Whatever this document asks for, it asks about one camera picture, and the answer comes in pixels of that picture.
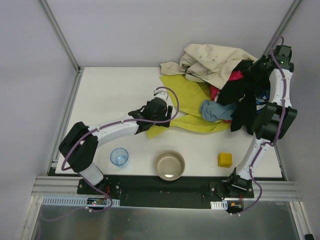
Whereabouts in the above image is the left white cable duct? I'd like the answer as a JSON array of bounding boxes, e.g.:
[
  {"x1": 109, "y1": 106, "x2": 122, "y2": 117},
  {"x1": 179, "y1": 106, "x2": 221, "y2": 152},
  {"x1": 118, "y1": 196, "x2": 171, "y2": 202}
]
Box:
[{"x1": 42, "y1": 196, "x2": 121, "y2": 208}]

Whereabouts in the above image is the yellow-green cloth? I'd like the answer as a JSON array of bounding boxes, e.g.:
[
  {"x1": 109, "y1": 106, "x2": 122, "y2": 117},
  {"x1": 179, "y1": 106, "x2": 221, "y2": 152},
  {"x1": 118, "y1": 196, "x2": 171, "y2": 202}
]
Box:
[{"x1": 159, "y1": 75, "x2": 231, "y2": 134}]

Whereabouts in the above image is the black cloth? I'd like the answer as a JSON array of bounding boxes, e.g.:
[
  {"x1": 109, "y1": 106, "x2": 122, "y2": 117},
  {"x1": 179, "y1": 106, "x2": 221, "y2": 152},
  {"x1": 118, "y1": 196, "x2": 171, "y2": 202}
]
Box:
[{"x1": 217, "y1": 60, "x2": 270, "y2": 135}]

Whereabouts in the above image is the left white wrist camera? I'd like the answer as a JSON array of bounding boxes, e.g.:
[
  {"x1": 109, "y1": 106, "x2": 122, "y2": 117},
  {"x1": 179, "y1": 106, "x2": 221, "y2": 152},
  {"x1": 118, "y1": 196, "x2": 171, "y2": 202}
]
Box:
[{"x1": 153, "y1": 89, "x2": 169, "y2": 102}]

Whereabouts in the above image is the light blue cloth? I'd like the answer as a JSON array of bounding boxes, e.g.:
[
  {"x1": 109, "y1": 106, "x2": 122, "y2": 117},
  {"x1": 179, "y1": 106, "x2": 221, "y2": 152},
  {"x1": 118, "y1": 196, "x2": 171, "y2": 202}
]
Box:
[{"x1": 199, "y1": 100, "x2": 237, "y2": 123}]

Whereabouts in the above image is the pink red cloth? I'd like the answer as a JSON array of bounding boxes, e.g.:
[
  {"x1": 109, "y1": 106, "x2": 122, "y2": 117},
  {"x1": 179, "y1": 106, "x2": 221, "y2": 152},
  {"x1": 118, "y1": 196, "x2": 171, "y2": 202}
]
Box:
[{"x1": 209, "y1": 70, "x2": 244, "y2": 102}]

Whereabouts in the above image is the blue white patterned cloth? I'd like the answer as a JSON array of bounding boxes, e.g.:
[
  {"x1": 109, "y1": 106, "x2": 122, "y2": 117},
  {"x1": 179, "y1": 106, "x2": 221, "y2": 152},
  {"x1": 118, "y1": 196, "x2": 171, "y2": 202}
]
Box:
[{"x1": 255, "y1": 89, "x2": 270, "y2": 113}]

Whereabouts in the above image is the clear blue plastic cup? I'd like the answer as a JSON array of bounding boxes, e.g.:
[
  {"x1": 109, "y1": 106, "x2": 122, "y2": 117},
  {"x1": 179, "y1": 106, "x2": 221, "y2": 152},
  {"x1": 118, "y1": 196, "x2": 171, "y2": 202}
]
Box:
[{"x1": 110, "y1": 147, "x2": 129, "y2": 168}]

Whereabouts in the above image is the beige cloth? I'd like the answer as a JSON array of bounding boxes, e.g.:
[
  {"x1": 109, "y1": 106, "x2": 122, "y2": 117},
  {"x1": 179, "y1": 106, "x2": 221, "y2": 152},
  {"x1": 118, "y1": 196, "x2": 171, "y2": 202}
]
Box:
[{"x1": 160, "y1": 43, "x2": 258, "y2": 90}]

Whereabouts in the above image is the left aluminium frame post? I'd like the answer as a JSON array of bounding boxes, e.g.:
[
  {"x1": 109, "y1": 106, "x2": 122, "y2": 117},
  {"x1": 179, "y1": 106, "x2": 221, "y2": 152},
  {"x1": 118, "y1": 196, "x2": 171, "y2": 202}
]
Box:
[{"x1": 38, "y1": 0, "x2": 85, "y2": 73}]

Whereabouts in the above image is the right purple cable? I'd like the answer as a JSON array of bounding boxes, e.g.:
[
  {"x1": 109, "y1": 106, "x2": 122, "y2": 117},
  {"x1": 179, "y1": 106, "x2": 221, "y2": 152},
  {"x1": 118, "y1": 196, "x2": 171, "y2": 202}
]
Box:
[{"x1": 224, "y1": 36, "x2": 288, "y2": 217}]

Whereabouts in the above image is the beige ceramic bowl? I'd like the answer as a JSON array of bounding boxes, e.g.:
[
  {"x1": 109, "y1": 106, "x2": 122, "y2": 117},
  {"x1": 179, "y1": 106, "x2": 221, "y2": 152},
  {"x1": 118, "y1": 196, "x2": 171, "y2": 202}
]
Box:
[{"x1": 153, "y1": 150, "x2": 186, "y2": 182}]

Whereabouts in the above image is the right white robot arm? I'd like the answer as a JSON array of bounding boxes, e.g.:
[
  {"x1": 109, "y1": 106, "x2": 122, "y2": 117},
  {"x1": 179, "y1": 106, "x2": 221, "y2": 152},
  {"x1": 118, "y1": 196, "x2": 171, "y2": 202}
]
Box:
[{"x1": 223, "y1": 53, "x2": 298, "y2": 198}]

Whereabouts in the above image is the purple cable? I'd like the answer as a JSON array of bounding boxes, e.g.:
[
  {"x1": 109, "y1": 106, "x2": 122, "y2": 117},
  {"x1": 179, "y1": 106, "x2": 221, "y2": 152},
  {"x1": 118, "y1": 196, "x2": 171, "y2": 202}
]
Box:
[
  {"x1": 224, "y1": 36, "x2": 288, "y2": 217},
  {"x1": 39, "y1": 86, "x2": 180, "y2": 222}
]

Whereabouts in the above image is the yellow cube block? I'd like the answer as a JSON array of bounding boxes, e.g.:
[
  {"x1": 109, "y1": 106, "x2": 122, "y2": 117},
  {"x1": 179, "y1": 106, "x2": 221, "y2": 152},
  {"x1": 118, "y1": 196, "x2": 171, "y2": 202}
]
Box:
[{"x1": 218, "y1": 152, "x2": 233, "y2": 168}]

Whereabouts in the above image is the right aluminium frame post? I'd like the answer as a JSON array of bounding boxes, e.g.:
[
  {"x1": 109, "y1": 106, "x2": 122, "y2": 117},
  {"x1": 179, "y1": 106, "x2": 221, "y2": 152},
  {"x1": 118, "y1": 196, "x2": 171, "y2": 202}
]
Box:
[{"x1": 268, "y1": 0, "x2": 304, "y2": 48}]

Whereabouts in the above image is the right white cable duct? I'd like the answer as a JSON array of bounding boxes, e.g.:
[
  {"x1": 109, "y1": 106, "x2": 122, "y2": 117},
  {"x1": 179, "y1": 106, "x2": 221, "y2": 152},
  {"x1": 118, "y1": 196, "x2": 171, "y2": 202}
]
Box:
[{"x1": 210, "y1": 200, "x2": 228, "y2": 211}]

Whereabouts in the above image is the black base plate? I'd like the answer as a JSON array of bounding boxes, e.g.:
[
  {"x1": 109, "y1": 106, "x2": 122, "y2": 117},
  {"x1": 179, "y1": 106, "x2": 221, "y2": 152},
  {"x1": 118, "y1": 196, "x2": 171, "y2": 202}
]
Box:
[{"x1": 76, "y1": 174, "x2": 256, "y2": 209}]

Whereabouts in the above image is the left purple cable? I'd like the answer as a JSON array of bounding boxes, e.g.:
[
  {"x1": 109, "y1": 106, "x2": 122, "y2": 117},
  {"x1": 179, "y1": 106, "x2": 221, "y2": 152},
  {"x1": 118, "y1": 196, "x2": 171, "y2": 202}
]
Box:
[{"x1": 39, "y1": 86, "x2": 180, "y2": 222}]

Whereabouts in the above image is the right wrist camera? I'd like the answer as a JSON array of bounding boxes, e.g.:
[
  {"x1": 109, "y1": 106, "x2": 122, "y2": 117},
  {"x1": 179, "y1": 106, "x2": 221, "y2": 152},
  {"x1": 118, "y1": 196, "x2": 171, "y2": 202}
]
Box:
[{"x1": 273, "y1": 44, "x2": 294, "y2": 73}]

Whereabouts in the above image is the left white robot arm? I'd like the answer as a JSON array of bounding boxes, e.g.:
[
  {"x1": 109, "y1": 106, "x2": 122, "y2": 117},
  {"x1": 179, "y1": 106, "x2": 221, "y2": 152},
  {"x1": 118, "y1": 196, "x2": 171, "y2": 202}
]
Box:
[{"x1": 58, "y1": 97, "x2": 173, "y2": 187}]

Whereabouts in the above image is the white cable duct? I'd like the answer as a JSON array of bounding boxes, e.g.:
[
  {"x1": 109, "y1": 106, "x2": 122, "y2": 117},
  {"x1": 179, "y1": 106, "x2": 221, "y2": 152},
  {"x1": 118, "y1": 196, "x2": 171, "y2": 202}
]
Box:
[
  {"x1": 210, "y1": 200, "x2": 228, "y2": 211},
  {"x1": 42, "y1": 196, "x2": 121, "y2": 208}
]

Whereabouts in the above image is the aluminium frame post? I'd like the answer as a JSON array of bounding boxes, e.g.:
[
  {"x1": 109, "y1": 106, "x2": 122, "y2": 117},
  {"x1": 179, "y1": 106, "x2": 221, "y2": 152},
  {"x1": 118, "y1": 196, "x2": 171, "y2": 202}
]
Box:
[
  {"x1": 38, "y1": 0, "x2": 85, "y2": 73},
  {"x1": 268, "y1": 0, "x2": 304, "y2": 48}
]

